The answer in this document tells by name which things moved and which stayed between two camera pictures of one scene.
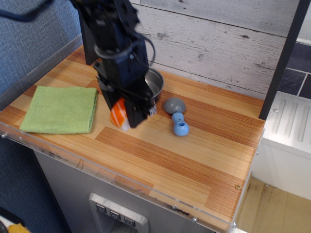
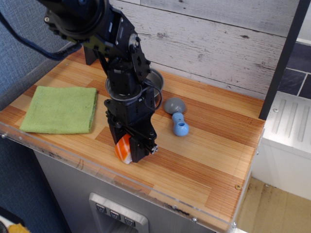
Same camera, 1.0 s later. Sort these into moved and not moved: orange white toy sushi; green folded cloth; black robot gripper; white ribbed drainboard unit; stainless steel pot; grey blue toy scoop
Moved: black robot gripper; orange white toy sushi
Not moved: green folded cloth; white ribbed drainboard unit; stainless steel pot; grey blue toy scoop
